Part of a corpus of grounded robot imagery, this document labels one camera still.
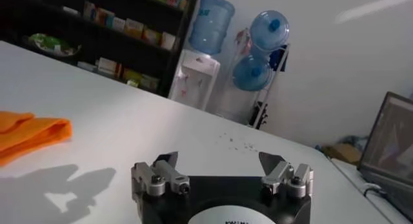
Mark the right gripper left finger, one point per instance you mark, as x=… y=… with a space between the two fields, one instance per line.
x=167 y=173

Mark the orange t-shirt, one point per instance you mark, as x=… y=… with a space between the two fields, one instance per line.
x=29 y=131

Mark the white work table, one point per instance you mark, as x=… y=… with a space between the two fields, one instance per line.
x=129 y=122

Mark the orange medicine box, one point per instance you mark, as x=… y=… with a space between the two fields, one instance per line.
x=134 y=28

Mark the black hanging object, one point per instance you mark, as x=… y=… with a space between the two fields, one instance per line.
x=258 y=115

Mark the green white bowl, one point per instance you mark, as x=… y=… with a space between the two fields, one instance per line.
x=51 y=44

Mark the white metal jug rack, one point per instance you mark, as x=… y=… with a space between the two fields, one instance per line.
x=268 y=95

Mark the white water dispenser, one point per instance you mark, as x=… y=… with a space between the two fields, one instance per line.
x=193 y=80

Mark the blue water jug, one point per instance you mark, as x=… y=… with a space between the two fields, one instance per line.
x=211 y=25
x=251 y=73
x=269 y=31

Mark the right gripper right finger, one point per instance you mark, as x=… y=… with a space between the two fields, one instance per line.
x=277 y=172

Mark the grey laptop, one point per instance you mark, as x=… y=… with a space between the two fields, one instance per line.
x=390 y=148

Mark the open cardboard box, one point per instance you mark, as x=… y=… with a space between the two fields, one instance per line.
x=342 y=152

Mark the black shelf unit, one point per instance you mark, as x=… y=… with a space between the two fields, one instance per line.
x=129 y=52

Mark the scattered small crumbs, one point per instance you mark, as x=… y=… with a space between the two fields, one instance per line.
x=240 y=144

